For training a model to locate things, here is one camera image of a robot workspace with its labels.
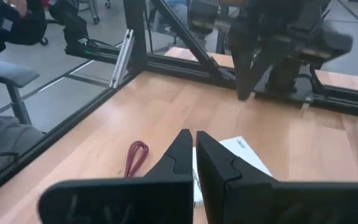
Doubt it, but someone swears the grey padded chair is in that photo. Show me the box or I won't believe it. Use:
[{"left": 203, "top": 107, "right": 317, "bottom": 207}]
[{"left": 0, "top": 59, "right": 41, "bottom": 126}]

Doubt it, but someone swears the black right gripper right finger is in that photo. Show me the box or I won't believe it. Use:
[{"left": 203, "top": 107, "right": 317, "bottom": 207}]
[{"left": 195, "top": 130, "right": 358, "bottom": 224}]

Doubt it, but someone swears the silver aluminium bracket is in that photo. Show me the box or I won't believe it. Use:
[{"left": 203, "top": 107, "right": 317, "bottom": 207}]
[{"left": 109, "top": 29, "right": 135, "bottom": 90}]

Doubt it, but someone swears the maroon coiled cable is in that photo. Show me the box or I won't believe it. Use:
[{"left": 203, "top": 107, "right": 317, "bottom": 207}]
[{"left": 124, "top": 140, "right": 150, "bottom": 179}]

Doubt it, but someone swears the white card reader packet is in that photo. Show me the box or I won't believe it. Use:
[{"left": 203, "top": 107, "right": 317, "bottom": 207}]
[{"left": 192, "top": 136, "right": 273, "bottom": 208}]

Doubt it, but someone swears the black aluminium table frame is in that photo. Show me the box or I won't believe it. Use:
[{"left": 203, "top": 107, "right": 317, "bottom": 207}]
[{"left": 0, "top": 0, "right": 358, "bottom": 203}]

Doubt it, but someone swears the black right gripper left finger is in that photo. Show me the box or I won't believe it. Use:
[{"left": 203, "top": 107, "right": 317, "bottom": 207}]
[{"left": 37, "top": 128, "right": 195, "bottom": 224}]

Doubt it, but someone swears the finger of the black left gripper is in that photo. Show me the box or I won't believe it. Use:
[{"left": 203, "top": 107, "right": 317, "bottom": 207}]
[
  {"left": 187, "top": 2, "right": 257, "bottom": 101},
  {"left": 246, "top": 27, "right": 353, "bottom": 100}
]

